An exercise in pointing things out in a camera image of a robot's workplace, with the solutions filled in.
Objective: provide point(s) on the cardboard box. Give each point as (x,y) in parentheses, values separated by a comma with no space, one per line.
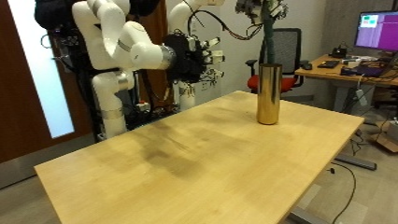
(385,140)

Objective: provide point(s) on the black keyboard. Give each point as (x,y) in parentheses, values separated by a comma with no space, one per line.
(328,64)

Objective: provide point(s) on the black desk phone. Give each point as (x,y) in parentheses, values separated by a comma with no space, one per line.
(339,53)

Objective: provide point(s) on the black computer mouse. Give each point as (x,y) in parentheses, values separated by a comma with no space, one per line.
(307,66)

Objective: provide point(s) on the grey table foot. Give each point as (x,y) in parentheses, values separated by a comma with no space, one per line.
(356,162)

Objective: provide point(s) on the wooden office desk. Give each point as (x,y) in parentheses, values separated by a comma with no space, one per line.
(324,73)

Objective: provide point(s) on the white hanging power adapter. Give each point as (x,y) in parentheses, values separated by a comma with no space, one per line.
(361,97)

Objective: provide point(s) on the white box red button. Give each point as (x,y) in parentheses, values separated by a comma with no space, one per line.
(142,106)

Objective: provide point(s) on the black robot stand frame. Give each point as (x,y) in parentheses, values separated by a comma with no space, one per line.
(79,62)

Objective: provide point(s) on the gold cylinder vase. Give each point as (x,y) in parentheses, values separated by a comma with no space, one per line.
(269,93)

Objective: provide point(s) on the black office chair red seat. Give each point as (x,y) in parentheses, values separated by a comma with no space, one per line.
(291,46)

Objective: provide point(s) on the computer monitor purple screen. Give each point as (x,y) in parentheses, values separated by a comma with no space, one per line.
(377,31)

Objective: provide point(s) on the brown door with glass panel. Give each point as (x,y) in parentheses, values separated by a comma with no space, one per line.
(17,93)

